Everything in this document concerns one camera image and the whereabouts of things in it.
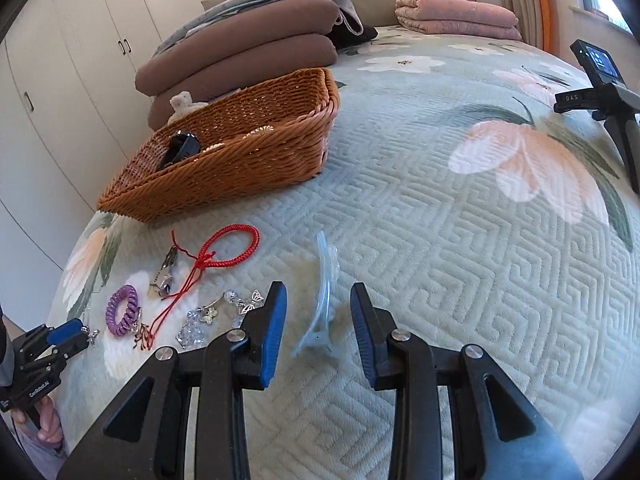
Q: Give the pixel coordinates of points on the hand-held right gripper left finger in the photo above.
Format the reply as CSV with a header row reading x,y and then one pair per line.
x,y
274,336

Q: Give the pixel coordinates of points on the red gold tassel charm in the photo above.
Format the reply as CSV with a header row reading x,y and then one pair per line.
x,y
143,337

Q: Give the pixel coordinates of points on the light blue hair claw clip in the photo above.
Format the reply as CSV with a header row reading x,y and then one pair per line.
x,y
325,280

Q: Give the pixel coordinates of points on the black hair clip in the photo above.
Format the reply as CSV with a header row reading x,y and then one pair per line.
x,y
180,149

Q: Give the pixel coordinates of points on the black tripod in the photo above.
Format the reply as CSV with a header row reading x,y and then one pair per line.
x,y
617,110

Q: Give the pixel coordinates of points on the pearl hair accessory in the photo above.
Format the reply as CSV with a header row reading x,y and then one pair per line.
x,y
256,132

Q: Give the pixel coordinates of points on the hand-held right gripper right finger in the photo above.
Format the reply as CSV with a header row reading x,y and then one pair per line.
x,y
362,336

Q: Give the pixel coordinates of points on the folded pink blanket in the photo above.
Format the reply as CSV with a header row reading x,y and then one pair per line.
x,y
455,15

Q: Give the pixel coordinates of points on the white plush hair accessory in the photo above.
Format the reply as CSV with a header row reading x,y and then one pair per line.
x,y
184,105

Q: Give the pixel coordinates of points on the small silver charm earring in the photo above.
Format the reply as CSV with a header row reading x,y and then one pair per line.
x,y
93,335

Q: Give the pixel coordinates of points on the black cloth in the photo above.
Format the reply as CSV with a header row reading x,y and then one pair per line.
x,y
356,37

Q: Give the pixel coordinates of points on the brown wicker basket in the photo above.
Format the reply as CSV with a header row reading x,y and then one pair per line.
x,y
235,165

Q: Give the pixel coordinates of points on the black camera with screen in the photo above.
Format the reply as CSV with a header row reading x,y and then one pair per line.
x,y
595,62

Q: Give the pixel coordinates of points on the silver metal hair clip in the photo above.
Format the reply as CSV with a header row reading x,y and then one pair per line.
x,y
164,272

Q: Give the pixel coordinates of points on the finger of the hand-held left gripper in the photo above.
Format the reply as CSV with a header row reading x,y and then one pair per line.
x,y
67,331

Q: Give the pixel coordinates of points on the folded brown blanket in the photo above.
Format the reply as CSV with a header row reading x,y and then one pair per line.
x,y
240,57

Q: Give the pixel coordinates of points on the white wardrobe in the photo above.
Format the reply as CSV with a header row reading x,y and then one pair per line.
x,y
75,60

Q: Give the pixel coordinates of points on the green floral bedspread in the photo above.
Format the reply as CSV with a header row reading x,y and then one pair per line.
x,y
425,200

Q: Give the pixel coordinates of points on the person's left hand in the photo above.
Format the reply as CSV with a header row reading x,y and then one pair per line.
x,y
47,422

